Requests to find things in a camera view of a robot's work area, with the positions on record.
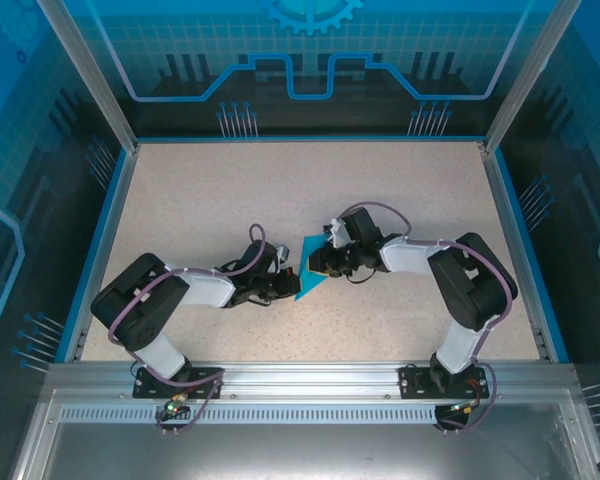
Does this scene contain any sheet metal panel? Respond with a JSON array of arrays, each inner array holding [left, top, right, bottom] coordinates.
[[9, 389, 600, 480]]

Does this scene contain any aluminium mounting rail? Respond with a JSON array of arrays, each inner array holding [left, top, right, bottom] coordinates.
[[39, 362, 584, 401]]

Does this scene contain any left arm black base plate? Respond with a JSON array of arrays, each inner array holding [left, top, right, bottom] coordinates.
[[132, 367, 225, 400]]

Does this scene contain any slotted cable duct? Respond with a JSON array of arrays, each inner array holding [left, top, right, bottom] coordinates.
[[59, 405, 444, 426]]

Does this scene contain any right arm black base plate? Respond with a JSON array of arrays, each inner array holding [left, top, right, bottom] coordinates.
[[397, 364, 496, 401]]

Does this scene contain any aluminium side rail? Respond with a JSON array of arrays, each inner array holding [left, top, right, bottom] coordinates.
[[479, 142, 555, 364], [62, 142, 141, 364]]

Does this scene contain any cable connector with green light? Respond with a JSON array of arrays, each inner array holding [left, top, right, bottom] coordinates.
[[160, 393, 190, 417]]

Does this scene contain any cable connector with red wires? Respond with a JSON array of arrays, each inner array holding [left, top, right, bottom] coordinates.
[[435, 398, 483, 419]]

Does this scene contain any aluminium frame post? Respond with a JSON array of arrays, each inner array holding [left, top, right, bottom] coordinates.
[[34, 0, 141, 159], [479, 0, 586, 156]]

